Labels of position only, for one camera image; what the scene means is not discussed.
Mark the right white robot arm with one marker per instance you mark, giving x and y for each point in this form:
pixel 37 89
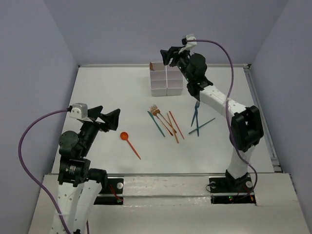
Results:
pixel 244 123

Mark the teal plastic knife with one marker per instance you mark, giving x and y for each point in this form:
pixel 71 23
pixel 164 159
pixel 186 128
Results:
pixel 152 117

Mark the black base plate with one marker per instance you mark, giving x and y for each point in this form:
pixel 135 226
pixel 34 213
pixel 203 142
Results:
pixel 112 194
pixel 222 193

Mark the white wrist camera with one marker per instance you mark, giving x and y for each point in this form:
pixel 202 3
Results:
pixel 79 111
pixel 188 43

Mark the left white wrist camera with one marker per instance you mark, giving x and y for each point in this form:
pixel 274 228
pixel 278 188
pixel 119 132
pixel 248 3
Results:
pixel 79 111

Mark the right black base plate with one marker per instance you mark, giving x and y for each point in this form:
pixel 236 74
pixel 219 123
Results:
pixel 222 193

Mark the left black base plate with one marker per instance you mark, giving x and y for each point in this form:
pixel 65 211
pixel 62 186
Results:
pixel 112 194

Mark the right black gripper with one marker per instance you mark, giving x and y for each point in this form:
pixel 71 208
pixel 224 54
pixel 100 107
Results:
pixel 178 53

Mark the white divided container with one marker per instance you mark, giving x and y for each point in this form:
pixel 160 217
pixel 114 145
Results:
pixel 158 80
pixel 174 82

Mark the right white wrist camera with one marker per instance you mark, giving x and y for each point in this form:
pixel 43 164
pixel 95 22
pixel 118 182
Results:
pixel 188 43

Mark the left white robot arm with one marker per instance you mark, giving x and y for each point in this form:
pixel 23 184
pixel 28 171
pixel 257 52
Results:
pixel 78 184

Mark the blue-green plastic knife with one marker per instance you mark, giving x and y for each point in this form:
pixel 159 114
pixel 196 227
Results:
pixel 196 115

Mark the right white divided container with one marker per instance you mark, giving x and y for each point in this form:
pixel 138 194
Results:
pixel 174 82

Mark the blue plastic fork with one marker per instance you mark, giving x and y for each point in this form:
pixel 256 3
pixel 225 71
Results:
pixel 193 119

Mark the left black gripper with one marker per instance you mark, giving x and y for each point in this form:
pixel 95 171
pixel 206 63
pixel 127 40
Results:
pixel 96 121

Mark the orange chopstick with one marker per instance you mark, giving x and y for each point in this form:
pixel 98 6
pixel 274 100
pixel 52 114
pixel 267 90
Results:
pixel 171 114
pixel 174 131

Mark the teal chopstick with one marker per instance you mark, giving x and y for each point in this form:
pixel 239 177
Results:
pixel 197 129

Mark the orange plastic spoon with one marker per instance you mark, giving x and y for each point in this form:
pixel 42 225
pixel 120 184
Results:
pixel 124 136

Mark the left white divided container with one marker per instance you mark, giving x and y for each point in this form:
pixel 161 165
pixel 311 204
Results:
pixel 158 80

